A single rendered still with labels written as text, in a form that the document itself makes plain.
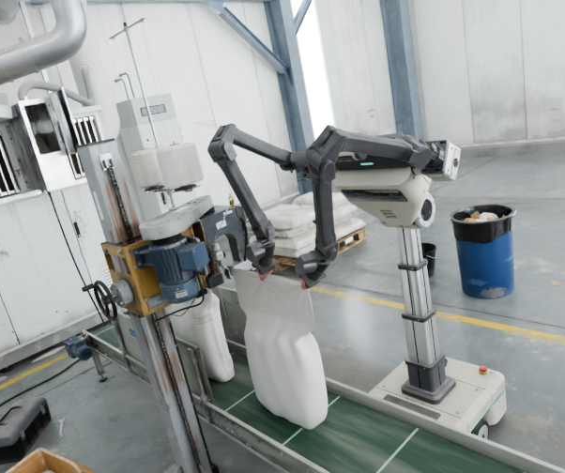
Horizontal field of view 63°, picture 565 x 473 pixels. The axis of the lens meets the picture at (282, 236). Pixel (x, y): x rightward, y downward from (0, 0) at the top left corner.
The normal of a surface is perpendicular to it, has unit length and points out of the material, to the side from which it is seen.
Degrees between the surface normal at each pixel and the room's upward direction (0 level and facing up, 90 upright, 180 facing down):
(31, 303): 92
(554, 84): 90
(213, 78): 90
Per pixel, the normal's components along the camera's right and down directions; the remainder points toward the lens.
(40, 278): 0.69, 0.07
